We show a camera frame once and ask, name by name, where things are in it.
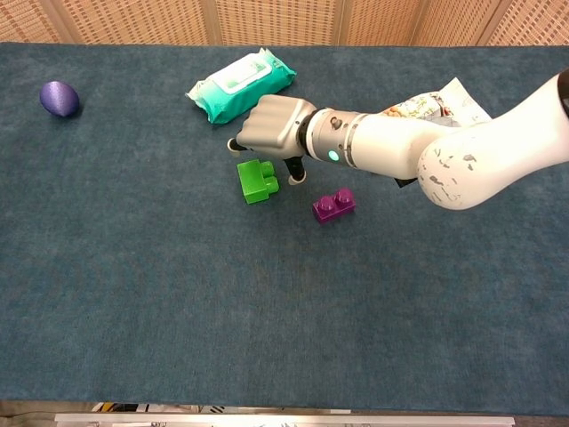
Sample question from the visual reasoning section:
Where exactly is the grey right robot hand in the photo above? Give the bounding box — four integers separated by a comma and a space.
227, 94, 317, 186

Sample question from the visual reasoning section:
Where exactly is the green toy brick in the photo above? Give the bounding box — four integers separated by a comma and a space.
236, 158, 282, 205

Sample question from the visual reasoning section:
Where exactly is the teal wet wipes pack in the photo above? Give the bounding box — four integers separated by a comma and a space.
185, 47, 298, 125

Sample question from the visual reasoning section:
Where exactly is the purple toy brick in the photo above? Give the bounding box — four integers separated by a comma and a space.
311, 187, 357, 226

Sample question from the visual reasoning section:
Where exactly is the wicker folding screen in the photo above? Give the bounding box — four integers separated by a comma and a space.
0, 0, 569, 47

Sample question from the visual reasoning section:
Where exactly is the white peanut snack bag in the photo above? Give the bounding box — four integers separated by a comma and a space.
381, 77, 493, 125

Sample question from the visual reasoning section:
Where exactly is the teal table cloth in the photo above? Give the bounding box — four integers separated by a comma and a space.
0, 42, 569, 417

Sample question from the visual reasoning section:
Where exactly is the purple egg-shaped ball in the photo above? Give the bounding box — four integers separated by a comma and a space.
39, 81, 81, 118

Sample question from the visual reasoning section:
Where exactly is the aluminium profile rail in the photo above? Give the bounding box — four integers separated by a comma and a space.
55, 413, 516, 427

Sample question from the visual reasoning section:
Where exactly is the yellow and black cable bundle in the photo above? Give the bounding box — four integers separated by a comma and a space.
91, 402, 152, 415

